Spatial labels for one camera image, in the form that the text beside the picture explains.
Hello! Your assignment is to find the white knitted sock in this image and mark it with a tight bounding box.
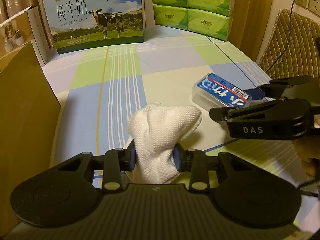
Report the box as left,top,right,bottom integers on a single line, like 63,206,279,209
127,102,202,184

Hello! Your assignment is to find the blue clear plastic box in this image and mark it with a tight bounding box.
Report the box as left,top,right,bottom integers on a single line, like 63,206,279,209
191,73,252,111

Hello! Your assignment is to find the quilted brown chair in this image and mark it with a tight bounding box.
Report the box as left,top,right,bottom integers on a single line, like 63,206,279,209
259,9,319,79

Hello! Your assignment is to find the brown cardboard box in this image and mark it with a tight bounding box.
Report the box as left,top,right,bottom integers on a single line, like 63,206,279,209
1,43,61,236

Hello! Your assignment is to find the green tissue pack stack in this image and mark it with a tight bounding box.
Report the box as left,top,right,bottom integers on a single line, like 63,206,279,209
152,0,234,41

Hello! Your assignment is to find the blue milk carton box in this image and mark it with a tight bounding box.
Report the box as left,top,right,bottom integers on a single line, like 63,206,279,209
43,0,145,54

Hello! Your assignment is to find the white product box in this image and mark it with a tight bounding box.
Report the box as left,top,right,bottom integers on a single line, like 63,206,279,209
0,6,50,67

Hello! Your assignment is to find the wall socket panel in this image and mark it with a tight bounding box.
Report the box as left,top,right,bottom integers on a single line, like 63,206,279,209
295,0,320,16

